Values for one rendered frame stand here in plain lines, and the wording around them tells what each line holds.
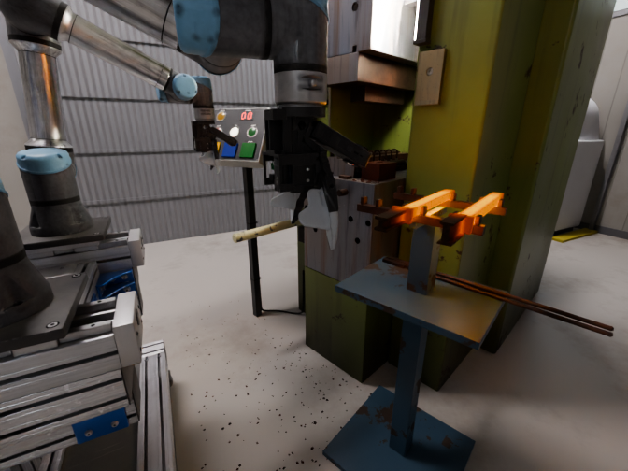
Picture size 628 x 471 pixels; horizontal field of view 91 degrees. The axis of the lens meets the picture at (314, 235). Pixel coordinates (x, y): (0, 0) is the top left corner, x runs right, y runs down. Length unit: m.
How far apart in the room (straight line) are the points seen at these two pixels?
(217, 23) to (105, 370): 0.60
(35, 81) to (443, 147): 1.29
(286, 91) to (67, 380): 0.61
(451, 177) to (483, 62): 0.36
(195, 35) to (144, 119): 2.95
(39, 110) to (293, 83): 0.94
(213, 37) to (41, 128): 0.89
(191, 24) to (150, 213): 3.09
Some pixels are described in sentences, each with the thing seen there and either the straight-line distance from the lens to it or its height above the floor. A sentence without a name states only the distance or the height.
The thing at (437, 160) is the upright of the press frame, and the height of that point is 1.00.
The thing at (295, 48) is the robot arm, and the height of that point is 1.20.
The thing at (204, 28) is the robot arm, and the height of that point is 1.21.
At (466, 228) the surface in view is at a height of 0.92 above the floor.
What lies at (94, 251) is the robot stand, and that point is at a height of 0.75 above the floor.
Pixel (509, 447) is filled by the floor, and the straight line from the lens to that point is 1.55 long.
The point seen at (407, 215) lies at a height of 0.93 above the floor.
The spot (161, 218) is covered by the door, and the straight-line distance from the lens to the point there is 3.49.
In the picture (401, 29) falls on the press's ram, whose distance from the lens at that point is 1.43.
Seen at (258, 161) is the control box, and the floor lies 0.96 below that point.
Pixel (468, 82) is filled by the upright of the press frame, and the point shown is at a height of 1.25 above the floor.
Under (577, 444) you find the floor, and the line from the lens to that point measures 1.69.
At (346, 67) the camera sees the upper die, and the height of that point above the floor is 1.32.
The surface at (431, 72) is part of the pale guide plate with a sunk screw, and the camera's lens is 1.26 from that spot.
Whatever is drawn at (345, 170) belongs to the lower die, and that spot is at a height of 0.94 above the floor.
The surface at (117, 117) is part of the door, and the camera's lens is 3.39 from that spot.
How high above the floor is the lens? 1.11
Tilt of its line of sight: 19 degrees down
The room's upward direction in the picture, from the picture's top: straight up
